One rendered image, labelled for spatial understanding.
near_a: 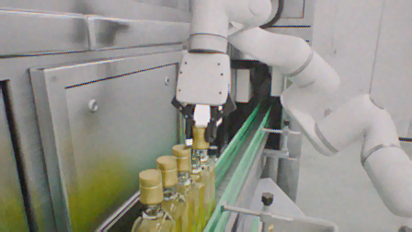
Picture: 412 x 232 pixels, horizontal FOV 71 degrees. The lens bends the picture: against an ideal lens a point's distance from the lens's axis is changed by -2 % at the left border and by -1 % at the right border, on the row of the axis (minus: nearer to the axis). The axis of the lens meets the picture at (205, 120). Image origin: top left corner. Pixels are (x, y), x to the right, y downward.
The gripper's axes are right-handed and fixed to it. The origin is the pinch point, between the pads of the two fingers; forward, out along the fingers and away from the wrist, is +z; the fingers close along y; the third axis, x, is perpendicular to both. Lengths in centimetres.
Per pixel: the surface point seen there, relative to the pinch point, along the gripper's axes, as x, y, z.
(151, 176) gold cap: -17.1, -1.1, 6.1
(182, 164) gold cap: -6.2, -0.8, 6.0
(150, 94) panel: 4.4, -14.5, -6.7
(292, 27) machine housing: 84, 11, -45
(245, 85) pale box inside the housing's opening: 103, -13, -19
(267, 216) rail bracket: 12.6, 13.5, 19.1
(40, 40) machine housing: -25.8, -14.4, -11.7
